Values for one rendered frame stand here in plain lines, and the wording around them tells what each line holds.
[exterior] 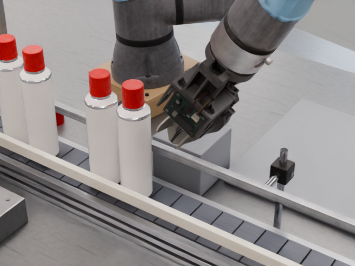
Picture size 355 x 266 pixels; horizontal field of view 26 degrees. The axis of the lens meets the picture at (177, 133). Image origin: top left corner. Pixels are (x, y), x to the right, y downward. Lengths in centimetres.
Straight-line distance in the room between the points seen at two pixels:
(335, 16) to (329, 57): 215
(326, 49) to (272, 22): 92
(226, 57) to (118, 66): 63
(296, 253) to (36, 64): 50
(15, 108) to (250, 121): 47
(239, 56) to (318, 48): 88
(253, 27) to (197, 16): 60
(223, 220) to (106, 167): 21
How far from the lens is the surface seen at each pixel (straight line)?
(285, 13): 88
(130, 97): 113
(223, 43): 93
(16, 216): 127
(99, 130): 119
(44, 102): 127
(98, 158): 123
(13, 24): 193
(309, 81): 167
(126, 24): 149
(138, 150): 117
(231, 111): 105
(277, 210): 123
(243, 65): 94
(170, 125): 111
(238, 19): 91
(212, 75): 94
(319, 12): 395
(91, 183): 124
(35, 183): 133
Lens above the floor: 166
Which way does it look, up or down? 34 degrees down
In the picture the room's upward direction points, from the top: straight up
